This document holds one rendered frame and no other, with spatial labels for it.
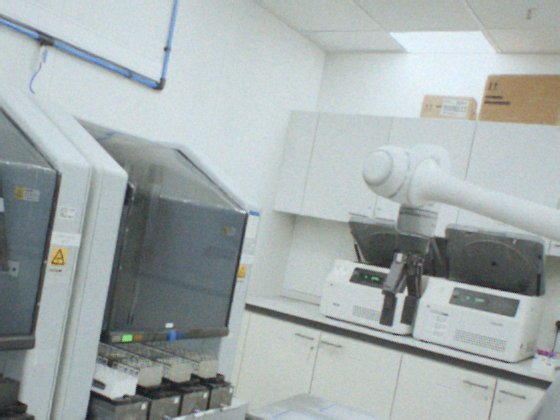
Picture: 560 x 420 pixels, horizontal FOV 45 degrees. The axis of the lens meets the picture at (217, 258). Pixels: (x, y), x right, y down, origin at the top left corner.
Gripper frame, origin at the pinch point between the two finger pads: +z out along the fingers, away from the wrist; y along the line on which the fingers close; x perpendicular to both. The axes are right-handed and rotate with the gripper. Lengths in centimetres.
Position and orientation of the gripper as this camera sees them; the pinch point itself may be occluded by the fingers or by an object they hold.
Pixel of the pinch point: (397, 320)
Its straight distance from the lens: 165.1
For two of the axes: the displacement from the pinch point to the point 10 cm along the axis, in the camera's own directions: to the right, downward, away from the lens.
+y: 5.7, 0.6, 8.2
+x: -8.0, -1.8, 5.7
